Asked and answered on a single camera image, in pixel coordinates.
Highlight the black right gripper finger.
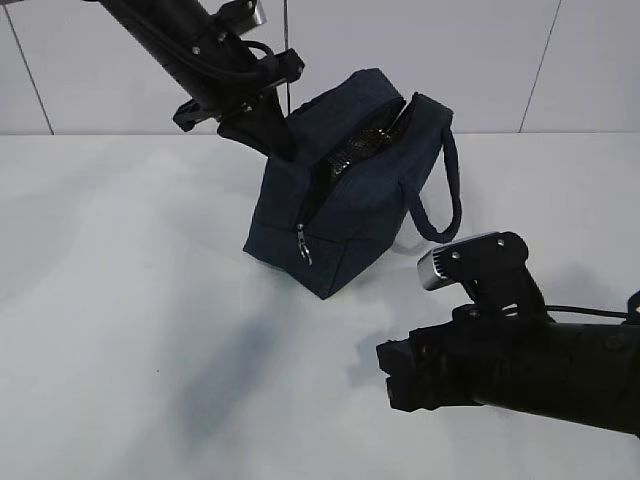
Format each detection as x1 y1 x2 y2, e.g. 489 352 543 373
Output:
376 338 422 375
386 372 430 412

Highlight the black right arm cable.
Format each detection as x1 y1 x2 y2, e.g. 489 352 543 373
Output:
544 305 631 319

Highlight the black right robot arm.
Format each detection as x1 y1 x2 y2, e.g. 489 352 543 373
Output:
376 295 639 435

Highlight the dark blue lunch bag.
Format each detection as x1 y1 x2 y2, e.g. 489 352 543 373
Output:
244 68 462 299

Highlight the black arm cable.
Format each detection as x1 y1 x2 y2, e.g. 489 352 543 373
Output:
164 29 276 81
544 305 631 319

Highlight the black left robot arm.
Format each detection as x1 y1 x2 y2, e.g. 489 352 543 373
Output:
101 1 305 160

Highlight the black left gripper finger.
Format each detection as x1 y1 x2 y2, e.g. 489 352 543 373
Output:
217 92 295 161

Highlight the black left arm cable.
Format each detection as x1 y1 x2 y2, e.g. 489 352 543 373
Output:
164 29 276 81

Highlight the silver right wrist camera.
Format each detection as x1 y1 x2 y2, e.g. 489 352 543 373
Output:
417 232 529 291

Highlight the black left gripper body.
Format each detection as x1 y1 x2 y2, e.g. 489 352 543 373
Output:
173 48 305 132

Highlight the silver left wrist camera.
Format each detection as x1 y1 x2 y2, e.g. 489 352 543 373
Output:
218 0 267 36

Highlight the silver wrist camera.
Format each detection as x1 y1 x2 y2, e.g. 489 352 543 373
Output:
218 0 267 36
417 232 529 291

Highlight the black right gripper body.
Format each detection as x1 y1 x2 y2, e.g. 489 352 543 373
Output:
410 304 550 410

